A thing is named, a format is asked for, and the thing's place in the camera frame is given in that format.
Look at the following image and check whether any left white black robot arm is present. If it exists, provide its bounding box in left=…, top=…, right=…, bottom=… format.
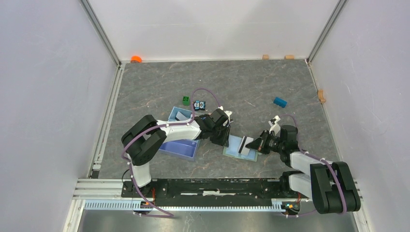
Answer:
left=121, top=106, right=232, bottom=197

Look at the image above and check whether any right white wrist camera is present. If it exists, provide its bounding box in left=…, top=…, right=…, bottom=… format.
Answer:
left=268, top=115, right=281, bottom=136

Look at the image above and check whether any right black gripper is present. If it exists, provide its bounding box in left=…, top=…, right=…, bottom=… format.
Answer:
left=245, top=130, right=284, bottom=155

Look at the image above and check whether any blue toy brick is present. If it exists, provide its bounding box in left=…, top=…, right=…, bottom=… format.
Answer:
left=273, top=97, right=287, bottom=108

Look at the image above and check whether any stack of credit cards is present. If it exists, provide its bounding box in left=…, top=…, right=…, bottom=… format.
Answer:
left=175, top=111, right=192, bottom=121

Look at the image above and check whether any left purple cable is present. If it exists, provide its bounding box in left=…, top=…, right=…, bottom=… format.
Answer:
left=121, top=88, right=222, bottom=218

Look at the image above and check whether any green toy cube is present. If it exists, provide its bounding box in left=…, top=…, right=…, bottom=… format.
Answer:
left=182, top=96, right=190, bottom=106

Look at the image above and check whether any curved wooden piece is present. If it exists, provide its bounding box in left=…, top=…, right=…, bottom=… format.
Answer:
left=317, top=89, right=326, bottom=104

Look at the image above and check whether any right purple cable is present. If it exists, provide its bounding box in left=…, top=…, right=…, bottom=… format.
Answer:
left=281, top=115, right=348, bottom=218

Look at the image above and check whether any green card holder wallet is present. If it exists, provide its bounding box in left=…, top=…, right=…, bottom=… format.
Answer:
left=222, top=135, right=258, bottom=162

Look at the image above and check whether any black blue owl toy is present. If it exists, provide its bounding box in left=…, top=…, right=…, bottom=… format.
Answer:
left=192, top=101, right=206, bottom=111

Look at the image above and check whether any thin card edge-on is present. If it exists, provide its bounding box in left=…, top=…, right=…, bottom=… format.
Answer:
left=238, top=136, right=254, bottom=156

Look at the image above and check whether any purple cable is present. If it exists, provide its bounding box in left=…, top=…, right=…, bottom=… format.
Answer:
left=281, top=115, right=348, bottom=218
left=121, top=88, right=222, bottom=218

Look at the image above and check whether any blue three-compartment organizer tray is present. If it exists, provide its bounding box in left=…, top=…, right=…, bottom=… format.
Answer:
left=159, top=106, right=200, bottom=161

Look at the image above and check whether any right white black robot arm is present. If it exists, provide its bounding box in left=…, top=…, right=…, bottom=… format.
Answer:
left=245, top=125, right=361, bottom=214

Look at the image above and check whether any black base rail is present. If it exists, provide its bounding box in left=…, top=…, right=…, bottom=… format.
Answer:
left=140, top=178, right=301, bottom=207

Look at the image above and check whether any orange round cap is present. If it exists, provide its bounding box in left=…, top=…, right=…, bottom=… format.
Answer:
left=130, top=56, right=142, bottom=63

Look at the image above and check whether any aluminium frame rail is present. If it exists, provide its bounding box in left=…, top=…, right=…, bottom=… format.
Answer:
left=84, top=200, right=300, bottom=213

